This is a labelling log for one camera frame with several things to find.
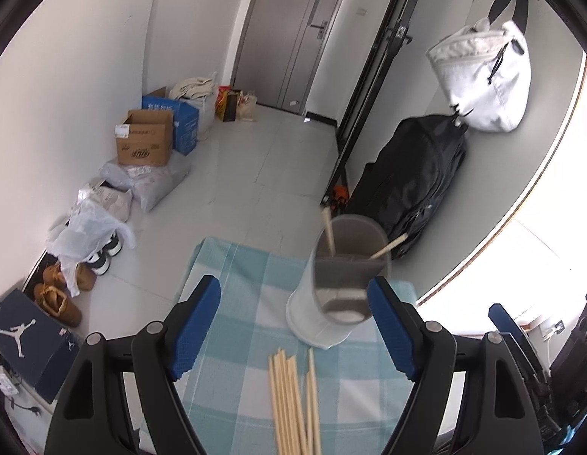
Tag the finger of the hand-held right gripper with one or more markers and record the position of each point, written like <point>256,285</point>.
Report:
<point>506,322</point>

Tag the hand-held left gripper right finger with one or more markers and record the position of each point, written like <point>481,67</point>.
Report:
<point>393,331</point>

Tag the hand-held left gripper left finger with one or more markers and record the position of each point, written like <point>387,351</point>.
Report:
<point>194,331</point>

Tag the white grey utensil holder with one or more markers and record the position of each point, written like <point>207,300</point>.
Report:
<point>312,313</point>

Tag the wooden chopstick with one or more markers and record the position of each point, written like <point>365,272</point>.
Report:
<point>390,245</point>
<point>328,232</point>

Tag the pile of bamboo sticks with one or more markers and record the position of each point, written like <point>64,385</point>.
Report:
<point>293,412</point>

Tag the teal checked tablecloth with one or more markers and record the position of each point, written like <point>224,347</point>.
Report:
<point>236,303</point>

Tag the black white sneaker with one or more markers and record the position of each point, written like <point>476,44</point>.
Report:
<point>98,261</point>
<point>113,246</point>

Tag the tan boot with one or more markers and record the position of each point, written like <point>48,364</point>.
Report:
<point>56,303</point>
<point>54,275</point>

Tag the orange black tool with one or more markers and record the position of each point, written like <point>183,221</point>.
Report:
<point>340,194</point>

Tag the white plastic bag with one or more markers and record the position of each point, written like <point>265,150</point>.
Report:
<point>85,232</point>

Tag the large grey plastic parcel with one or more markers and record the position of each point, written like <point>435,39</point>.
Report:
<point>156,185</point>

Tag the black backpack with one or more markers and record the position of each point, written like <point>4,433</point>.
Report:
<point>411,180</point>

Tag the small grey plastic parcel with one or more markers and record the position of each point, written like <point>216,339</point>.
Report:
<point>111,201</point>

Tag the navy shoe box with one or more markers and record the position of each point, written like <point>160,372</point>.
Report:
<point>23,336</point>

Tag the brown cardboard box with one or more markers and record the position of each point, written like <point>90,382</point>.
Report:
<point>141,147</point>

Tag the blue cardboard box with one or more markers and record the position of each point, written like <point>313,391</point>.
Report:
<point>184,123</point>

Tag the red shopping bag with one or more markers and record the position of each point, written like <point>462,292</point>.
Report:
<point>222,102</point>

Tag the beige paper bag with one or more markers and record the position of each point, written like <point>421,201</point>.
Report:
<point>248,106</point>

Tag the white tote bag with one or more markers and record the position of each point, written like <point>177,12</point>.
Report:
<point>483,80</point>

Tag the cream fabric bag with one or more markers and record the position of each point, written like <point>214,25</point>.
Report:
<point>194,87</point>

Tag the black framed glass door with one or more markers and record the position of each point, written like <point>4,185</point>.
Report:
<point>369,80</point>

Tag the grey door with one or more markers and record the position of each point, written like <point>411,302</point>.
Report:
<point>284,33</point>

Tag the white wall socket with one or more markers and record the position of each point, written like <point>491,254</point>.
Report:
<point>555,328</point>

